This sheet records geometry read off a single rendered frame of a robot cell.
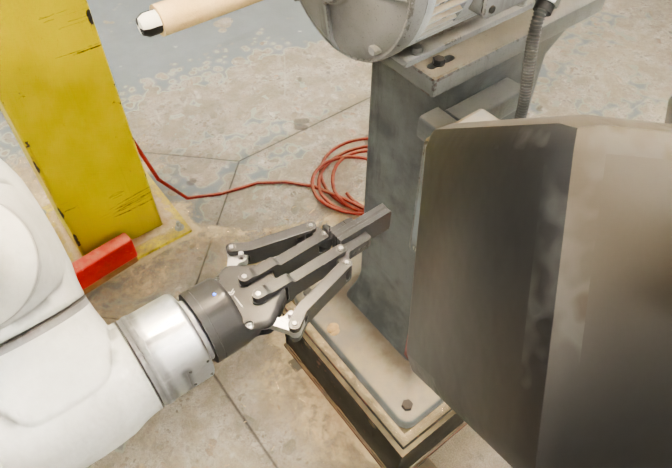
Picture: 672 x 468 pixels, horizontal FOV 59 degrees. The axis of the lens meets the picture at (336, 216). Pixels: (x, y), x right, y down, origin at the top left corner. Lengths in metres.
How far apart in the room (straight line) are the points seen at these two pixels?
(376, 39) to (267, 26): 2.38
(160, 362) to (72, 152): 1.31
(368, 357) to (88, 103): 0.99
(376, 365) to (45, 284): 1.03
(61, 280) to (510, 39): 0.63
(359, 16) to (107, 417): 0.49
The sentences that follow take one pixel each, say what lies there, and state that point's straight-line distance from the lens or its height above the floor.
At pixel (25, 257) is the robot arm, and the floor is 1.22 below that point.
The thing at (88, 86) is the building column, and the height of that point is 0.63.
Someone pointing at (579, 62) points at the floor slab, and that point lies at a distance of 3.01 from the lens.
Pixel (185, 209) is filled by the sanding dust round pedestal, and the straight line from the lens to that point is 2.17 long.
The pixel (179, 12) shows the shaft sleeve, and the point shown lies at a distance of 0.64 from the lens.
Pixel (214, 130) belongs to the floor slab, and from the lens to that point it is 2.47.
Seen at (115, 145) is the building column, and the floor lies 0.42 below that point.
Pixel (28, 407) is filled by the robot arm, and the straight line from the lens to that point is 0.53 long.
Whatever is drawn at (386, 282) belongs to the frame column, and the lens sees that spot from 1.34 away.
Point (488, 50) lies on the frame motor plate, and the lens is 0.84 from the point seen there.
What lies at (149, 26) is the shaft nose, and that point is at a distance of 0.63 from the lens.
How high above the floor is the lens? 1.56
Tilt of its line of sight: 49 degrees down
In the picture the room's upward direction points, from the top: straight up
